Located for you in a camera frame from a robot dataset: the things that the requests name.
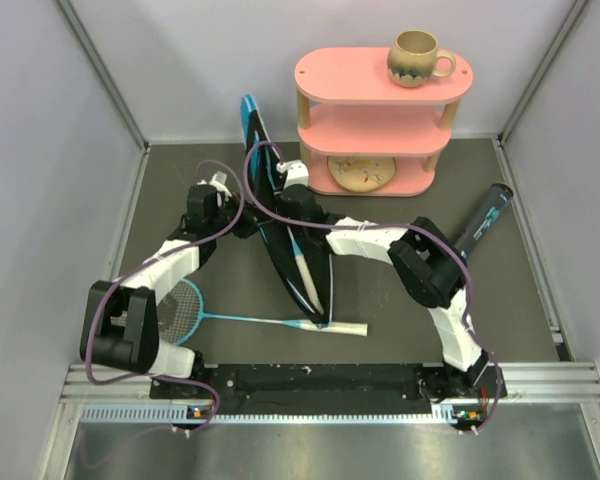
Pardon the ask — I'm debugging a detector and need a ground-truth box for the pink three-tier shelf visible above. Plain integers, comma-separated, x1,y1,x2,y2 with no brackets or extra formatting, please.
295,47,473,197

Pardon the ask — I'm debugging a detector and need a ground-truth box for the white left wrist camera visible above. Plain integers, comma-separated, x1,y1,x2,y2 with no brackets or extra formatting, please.
196,171,234,201

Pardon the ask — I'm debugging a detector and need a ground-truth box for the grey slotted cable duct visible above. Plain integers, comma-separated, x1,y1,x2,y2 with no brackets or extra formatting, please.
79,402,486,426

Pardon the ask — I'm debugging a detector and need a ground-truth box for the black shuttlecock tube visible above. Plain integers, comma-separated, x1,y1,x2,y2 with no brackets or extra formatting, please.
453,183,514,260

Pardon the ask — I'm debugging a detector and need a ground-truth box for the blue badminton racket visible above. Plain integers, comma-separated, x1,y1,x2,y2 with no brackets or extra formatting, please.
157,279,368,345
288,229,324,314

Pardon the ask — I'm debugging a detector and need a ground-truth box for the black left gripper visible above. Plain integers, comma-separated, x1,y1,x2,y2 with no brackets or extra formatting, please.
209,190,276,239

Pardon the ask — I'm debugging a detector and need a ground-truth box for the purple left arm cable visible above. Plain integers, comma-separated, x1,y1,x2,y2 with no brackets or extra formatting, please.
82,159,246,431

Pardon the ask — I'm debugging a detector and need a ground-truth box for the round painted beige coaster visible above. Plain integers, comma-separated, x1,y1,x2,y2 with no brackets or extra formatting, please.
327,156,396,193

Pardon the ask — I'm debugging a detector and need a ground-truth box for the blue sport racket bag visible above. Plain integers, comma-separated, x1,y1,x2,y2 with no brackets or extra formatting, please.
240,94,334,326

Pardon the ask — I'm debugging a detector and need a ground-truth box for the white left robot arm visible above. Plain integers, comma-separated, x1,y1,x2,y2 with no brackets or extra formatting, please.
80,172,257,397

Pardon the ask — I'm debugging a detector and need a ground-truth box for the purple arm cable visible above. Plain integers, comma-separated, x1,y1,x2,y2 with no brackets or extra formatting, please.
242,140,504,436
82,159,246,431

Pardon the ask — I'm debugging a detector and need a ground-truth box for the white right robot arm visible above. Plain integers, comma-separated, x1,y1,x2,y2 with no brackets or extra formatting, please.
275,183,514,396

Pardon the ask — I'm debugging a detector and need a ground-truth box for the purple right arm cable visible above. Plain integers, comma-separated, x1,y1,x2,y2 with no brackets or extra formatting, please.
242,140,504,436

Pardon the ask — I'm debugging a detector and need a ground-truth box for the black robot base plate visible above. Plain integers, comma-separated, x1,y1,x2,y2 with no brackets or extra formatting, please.
149,363,506,416

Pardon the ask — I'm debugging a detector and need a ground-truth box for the beige ceramic mug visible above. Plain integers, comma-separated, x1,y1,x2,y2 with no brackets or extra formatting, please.
387,30,456,88

